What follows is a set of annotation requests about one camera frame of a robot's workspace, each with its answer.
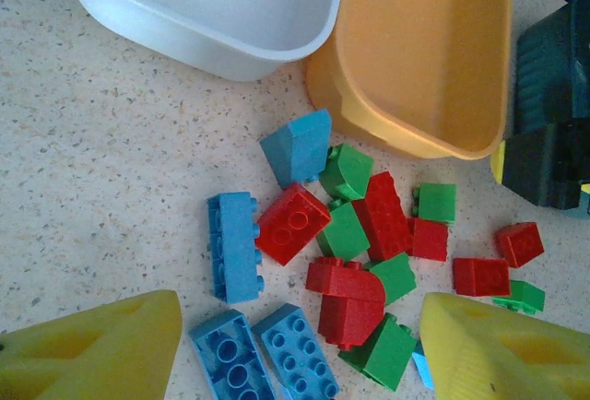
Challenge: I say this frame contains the white plastic container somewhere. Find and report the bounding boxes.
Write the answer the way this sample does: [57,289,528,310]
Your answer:
[59,0,351,82]

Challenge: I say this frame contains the red curved lego brick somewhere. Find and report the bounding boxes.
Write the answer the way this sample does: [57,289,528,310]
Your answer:
[304,255,387,351]

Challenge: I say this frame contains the small blue lego brick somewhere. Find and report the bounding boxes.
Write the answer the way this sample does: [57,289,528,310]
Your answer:
[411,338,435,391]

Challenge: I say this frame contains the green square lego brick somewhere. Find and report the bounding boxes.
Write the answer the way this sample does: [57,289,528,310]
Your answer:
[315,199,372,261]
[490,279,547,317]
[411,182,458,226]
[362,253,418,307]
[337,312,419,393]

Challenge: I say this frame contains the red long lego brick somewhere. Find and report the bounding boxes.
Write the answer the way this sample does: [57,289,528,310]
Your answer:
[352,171,415,263]

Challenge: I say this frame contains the red square lego brick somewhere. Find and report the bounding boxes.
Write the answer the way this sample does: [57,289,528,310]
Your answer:
[254,182,333,267]
[495,221,546,268]
[452,257,512,299]
[407,217,450,264]

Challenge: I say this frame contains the dark teal plastic container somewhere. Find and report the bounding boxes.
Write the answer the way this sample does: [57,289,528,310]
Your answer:
[513,0,590,136]

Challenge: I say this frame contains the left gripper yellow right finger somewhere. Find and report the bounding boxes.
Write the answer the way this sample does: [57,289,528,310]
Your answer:
[419,292,590,400]

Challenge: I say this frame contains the green curved lego brick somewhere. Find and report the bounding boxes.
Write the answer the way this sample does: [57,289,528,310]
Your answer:
[319,142,375,202]

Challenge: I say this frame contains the orange plastic container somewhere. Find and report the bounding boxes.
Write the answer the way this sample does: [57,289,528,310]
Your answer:
[305,0,515,161]

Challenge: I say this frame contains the blue long lego brick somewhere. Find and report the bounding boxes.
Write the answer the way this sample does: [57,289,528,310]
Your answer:
[188,309,278,400]
[206,191,266,305]
[251,302,341,400]

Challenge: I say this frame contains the blue sloped lego brick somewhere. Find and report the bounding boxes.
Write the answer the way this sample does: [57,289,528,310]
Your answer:
[259,108,334,190]

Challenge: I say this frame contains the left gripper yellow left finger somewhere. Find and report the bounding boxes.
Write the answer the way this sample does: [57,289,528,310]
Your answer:
[0,289,183,400]

